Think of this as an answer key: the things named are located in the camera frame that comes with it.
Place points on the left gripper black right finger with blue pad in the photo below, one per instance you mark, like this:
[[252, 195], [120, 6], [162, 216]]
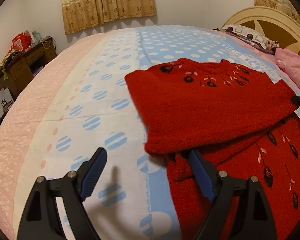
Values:
[[253, 219]]

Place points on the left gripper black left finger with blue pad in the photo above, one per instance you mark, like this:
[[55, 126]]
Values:
[[41, 219]]

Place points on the red knitted embroidered sweater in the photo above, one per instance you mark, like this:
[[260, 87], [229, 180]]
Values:
[[236, 118]]

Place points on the pink pillow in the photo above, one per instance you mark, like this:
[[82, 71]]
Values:
[[289, 62]]

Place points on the cream and brown headboard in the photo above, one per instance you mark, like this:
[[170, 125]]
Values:
[[271, 23]]

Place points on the white patterned pillow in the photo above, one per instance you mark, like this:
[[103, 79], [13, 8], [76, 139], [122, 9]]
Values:
[[251, 37]]

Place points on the blue polka dot bedsheet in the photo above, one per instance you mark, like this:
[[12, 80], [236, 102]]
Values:
[[80, 102]]

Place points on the dark wooden desk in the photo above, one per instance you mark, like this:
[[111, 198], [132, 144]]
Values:
[[22, 69]]

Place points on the red gift bag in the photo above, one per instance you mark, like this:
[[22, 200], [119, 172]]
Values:
[[21, 42]]

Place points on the beige patterned left curtain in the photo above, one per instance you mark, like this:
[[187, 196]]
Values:
[[79, 15]]

